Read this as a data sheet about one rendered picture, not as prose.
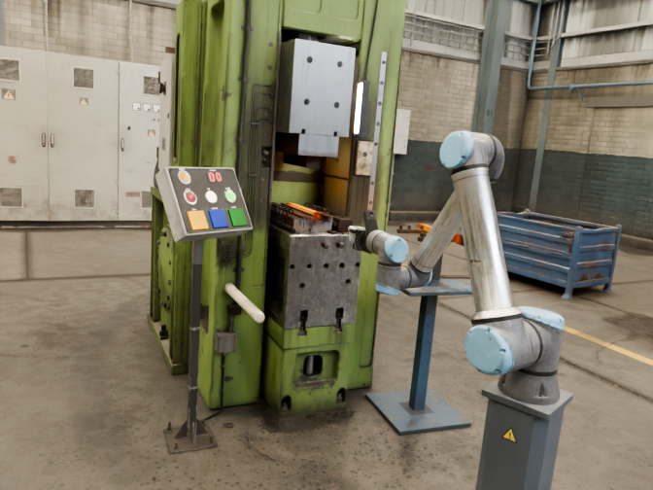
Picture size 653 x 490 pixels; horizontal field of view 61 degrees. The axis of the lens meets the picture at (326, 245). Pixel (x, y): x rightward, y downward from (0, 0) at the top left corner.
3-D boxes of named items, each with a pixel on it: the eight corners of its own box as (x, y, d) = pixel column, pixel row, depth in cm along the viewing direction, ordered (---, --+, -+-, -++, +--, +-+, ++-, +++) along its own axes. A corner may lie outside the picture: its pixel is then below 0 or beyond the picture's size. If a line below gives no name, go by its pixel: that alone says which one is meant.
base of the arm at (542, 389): (567, 393, 181) (572, 365, 179) (546, 411, 167) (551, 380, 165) (512, 373, 193) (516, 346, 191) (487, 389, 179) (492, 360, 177)
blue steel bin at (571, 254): (613, 293, 585) (625, 226, 571) (568, 300, 541) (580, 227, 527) (518, 266, 682) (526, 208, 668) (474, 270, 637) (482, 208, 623)
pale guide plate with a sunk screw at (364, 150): (370, 175, 282) (374, 141, 279) (355, 175, 278) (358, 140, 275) (368, 175, 284) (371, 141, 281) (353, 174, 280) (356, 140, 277)
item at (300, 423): (373, 427, 269) (373, 424, 269) (258, 447, 244) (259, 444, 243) (336, 391, 304) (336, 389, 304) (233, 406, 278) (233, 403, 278)
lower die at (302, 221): (331, 232, 265) (332, 214, 264) (292, 232, 257) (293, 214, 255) (297, 218, 302) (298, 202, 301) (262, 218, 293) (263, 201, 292)
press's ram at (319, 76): (364, 138, 263) (372, 51, 255) (289, 132, 246) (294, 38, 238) (326, 136, 300) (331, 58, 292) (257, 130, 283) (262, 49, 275)
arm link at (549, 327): (567, 367, 176) (576, 314, 173) (535, 377, 166) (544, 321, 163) (526, 350, 189) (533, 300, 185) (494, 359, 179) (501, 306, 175)
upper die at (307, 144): (337, 157, 259) (338, 136, 257) (297, 155, 250) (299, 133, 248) (301, 152, 296) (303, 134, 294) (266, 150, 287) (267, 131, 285)
